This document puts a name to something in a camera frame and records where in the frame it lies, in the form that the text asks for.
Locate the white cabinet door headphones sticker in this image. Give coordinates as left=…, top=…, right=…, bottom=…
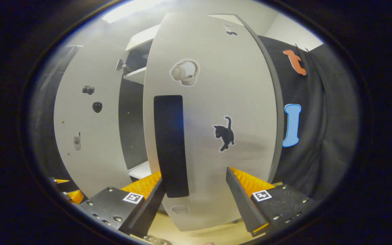
left=143, top=13, right=285, bottom=232

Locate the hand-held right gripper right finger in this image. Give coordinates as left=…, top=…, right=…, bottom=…
left=226, top=167, right=315, bottom=238

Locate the white and grey cabinet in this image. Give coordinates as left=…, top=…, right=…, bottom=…
left=118, top=14, right=285, bottom=184

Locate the black backdrop cloth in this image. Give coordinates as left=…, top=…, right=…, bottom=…
left=257, top=34, right=361, bottom=201

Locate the white cabinet door camera sticker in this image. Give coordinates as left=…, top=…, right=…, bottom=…
left=53, top=37, right=133, bottom=199

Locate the round patterned coaster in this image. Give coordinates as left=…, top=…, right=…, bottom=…
left=144, top=235, right=172, bottom=245

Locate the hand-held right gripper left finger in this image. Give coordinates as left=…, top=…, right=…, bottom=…
left=79, top=171, right=166, bottom=239

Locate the black door handle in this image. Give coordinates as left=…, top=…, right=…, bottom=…
left=153, top=95, right=190, bottom=198

